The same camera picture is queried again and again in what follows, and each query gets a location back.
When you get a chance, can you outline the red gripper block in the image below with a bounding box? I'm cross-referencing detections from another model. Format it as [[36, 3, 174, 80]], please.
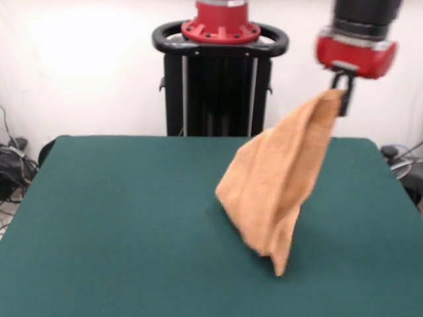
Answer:
[[313, 28, 399, 117]]

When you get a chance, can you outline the orange terry towel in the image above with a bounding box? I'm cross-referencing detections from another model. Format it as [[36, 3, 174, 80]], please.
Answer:
[[215, 88, 346, 277]]

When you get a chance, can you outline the dark green tablecloth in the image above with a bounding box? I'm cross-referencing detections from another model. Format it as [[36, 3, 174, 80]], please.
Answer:
[[0, 134, 423, 317]]

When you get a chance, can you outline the black cable tangle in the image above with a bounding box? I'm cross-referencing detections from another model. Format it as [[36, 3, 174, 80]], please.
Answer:
[[0, 105, 40, 232], [379, 141, 423, 205]]

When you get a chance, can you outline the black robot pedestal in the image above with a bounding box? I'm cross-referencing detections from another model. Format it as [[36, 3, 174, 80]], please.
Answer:
[[151, 20, 290, 137]]

